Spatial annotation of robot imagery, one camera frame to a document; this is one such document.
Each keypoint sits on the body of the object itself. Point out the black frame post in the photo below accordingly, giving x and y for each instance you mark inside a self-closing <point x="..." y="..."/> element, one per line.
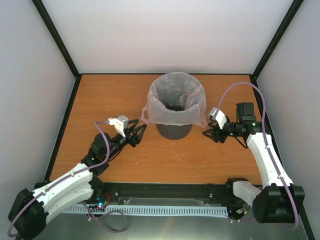
<point x="47" y="20"/>
<point x="282" y="28"/>

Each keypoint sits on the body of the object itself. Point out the light blue slotted cable duct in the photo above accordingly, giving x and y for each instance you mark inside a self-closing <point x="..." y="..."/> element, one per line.
<point x="162" y="211"/>

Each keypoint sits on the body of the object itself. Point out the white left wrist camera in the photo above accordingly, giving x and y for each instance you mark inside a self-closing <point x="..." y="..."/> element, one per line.
<point x="120" y="124"/>

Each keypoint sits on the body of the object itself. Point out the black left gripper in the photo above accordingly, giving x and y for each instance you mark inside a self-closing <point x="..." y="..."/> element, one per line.
<point x="136" y="139"/>

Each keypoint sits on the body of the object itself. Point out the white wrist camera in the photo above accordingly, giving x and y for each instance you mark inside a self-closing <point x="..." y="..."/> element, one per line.
<point x="218" y="116"/>
<point x="120" y="124"/>

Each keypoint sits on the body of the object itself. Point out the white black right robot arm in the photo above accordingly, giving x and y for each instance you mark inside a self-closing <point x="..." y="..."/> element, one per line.
<point x="279" y="200"/>

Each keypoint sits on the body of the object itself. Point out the dark grey trash bin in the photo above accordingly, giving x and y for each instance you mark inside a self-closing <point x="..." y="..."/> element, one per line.
<point x="174" y="132"/>

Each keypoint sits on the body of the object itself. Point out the small green-lit circuit board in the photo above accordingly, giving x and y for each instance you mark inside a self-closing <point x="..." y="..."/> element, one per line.
<point x="102" y="204"/>

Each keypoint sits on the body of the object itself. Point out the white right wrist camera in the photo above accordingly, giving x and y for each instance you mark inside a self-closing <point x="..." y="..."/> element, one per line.
<point x="218" y="116"/>

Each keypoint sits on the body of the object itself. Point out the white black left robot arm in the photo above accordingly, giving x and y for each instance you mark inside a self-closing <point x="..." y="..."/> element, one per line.
<point x="33" y="209"/>

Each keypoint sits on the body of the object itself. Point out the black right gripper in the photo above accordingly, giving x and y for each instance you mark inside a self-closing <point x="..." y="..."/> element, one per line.
<point x="216" y="133"/>

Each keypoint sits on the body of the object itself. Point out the pink plastic trash bag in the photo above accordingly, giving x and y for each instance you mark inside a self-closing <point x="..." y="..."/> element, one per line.
<point x="175" y="99"/>

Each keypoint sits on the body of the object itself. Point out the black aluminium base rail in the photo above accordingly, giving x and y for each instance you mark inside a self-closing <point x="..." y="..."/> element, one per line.
<point x="212" y="193"/>

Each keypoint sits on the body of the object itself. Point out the black right frame post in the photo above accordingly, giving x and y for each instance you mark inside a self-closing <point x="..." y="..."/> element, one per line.
<point x="282" y="28"/>

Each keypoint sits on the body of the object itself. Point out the black left frame post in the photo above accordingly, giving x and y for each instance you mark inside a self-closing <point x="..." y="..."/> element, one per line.
<point x="47" y="20"/>

